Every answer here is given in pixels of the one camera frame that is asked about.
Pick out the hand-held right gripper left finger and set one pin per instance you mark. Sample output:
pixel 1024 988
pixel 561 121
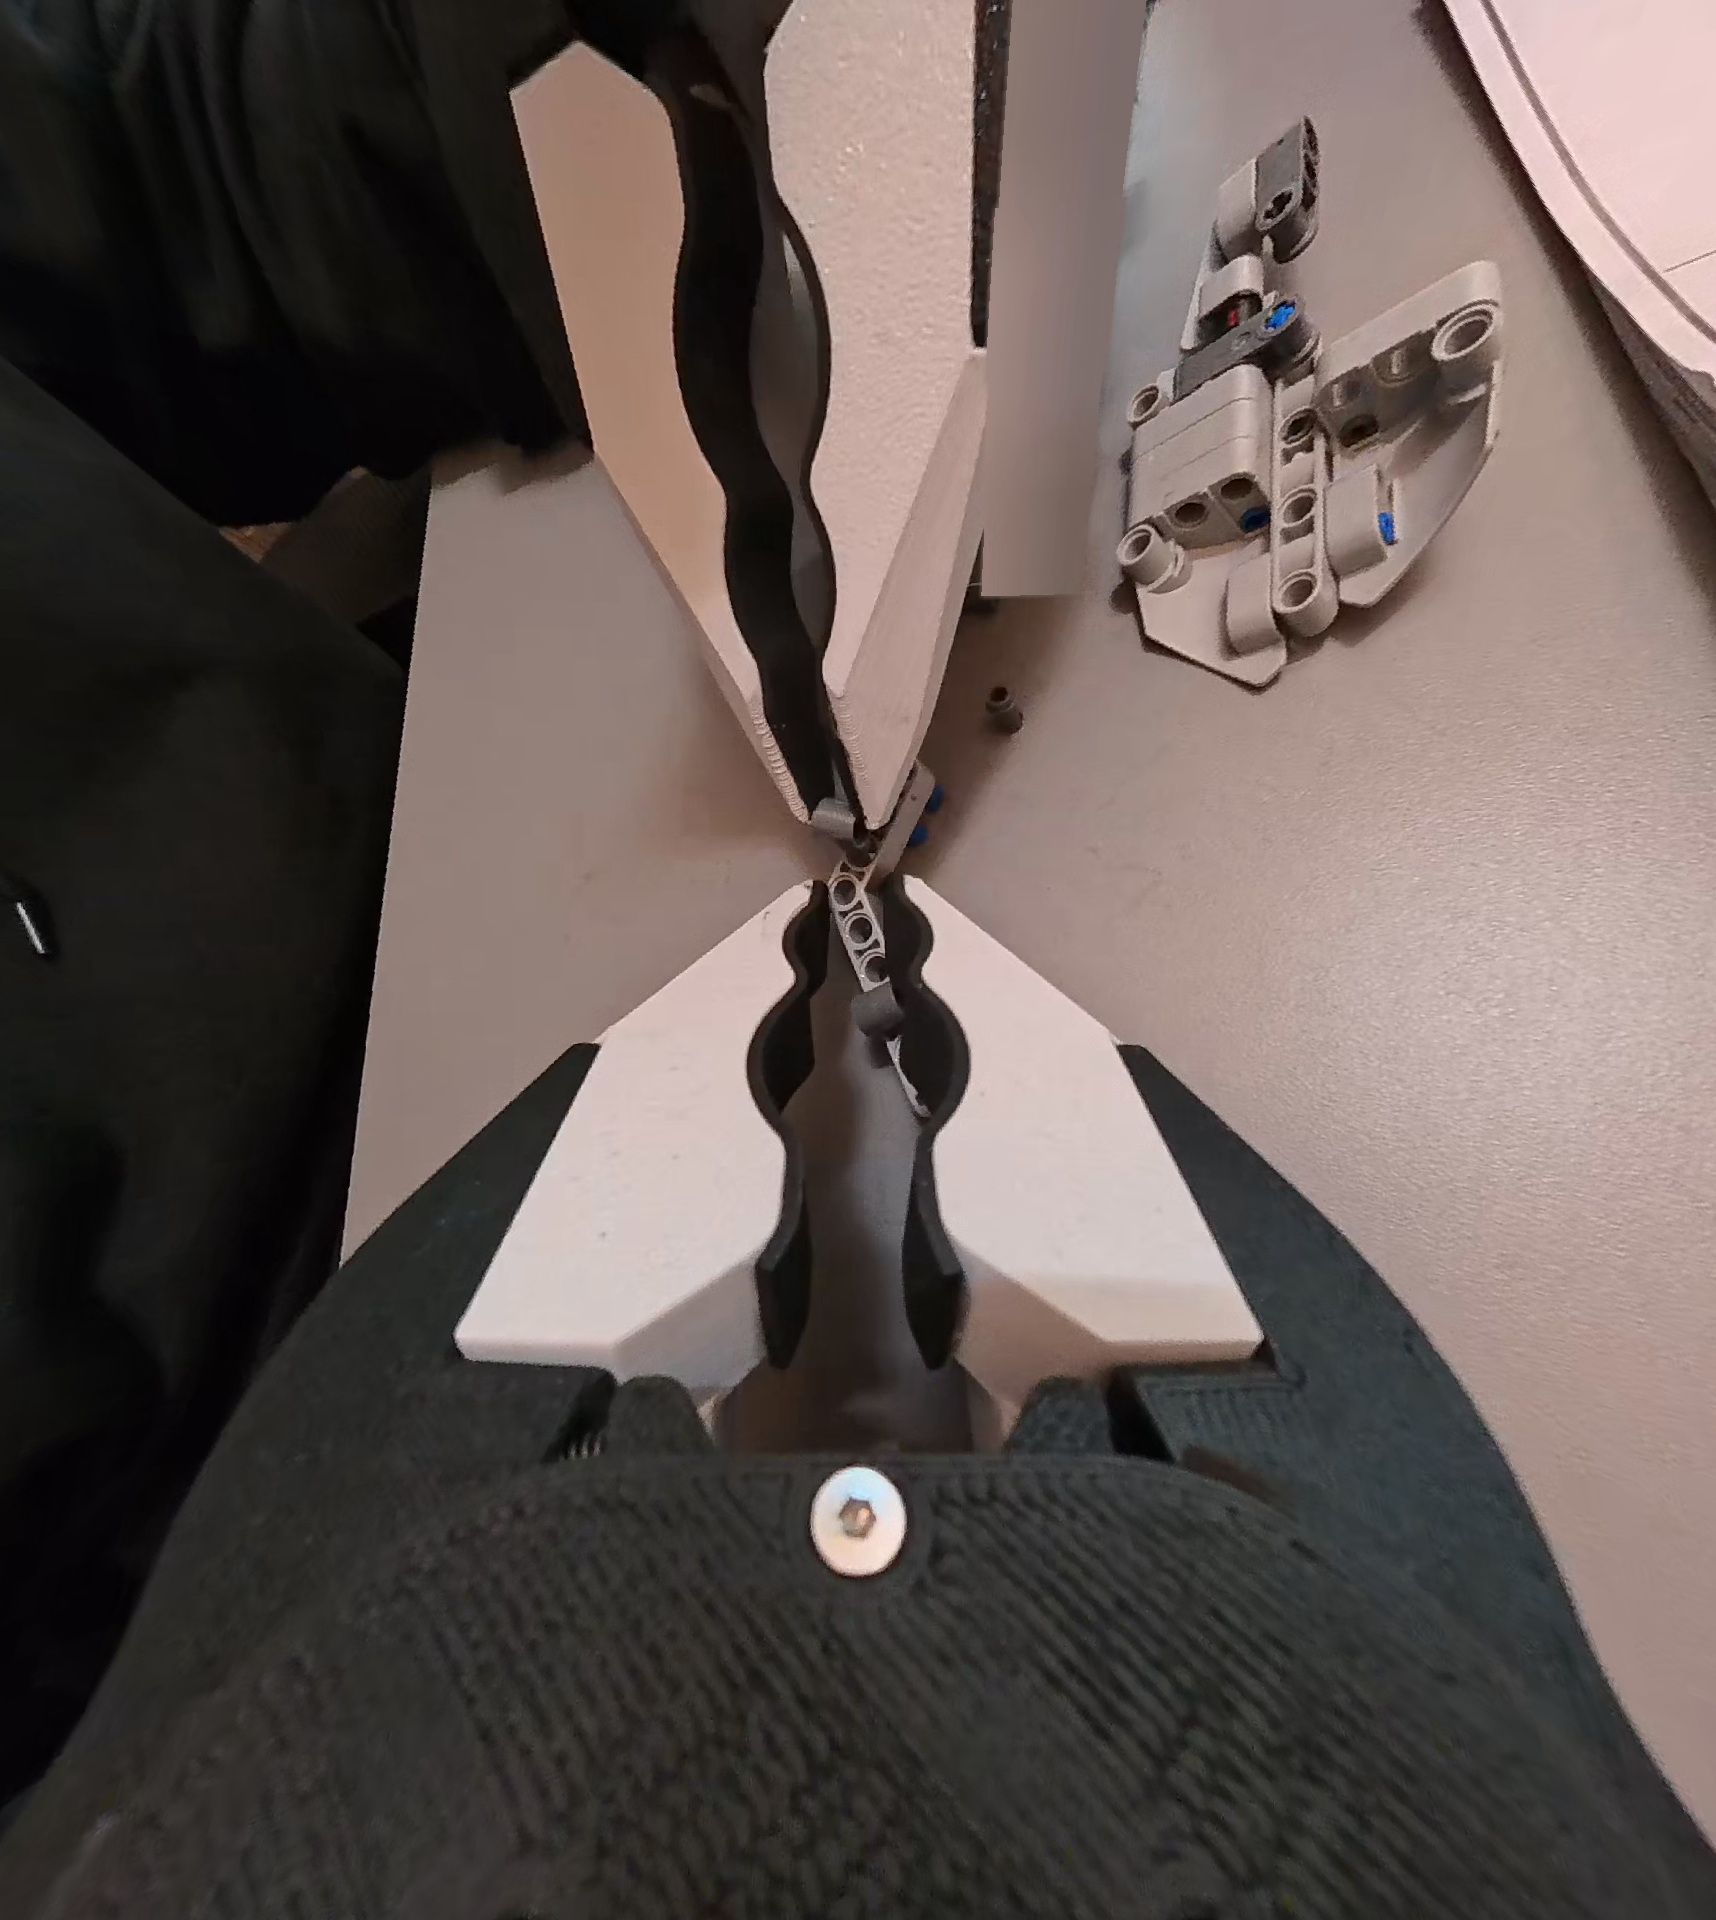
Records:
pixel 619 1201

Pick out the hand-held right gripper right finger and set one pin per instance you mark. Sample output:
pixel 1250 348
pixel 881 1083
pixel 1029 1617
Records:
pixel 1082 1201

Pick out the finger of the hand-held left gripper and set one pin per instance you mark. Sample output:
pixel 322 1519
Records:
pixel 619 301
pixel 888 301

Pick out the small grey building-brick beam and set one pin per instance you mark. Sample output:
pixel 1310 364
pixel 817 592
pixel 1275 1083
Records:
pixel 854 922

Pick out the grey connector with blue pins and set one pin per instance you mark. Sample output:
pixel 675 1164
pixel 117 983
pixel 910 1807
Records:
pixel 919 788

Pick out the person's left forearm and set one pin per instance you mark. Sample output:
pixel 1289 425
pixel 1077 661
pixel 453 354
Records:
pixel 199 195

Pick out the grey desk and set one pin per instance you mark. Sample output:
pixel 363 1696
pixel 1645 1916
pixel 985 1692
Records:
pixel 1398 975

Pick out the grey building-brick assembly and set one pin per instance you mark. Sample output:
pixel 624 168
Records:
pixel 1249 480

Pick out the small dark grey pin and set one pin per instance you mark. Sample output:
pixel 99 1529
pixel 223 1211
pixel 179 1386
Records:
pixel 1004 709

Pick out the black hoodie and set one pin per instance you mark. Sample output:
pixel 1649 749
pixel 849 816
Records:
pixel 123 975

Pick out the white paper stack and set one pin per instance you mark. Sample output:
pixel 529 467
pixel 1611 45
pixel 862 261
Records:
pixel 1669 135

